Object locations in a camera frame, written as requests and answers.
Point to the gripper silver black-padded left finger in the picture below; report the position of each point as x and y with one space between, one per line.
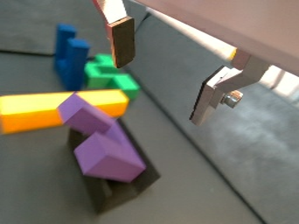
120 30

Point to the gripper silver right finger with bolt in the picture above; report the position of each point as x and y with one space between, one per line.
220 88

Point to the purple U-shaped block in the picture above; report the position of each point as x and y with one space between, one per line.
105 155

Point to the blue U-shaped block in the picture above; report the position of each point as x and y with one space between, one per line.
71 57

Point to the green S-shaped block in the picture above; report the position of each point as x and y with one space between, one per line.
104 76

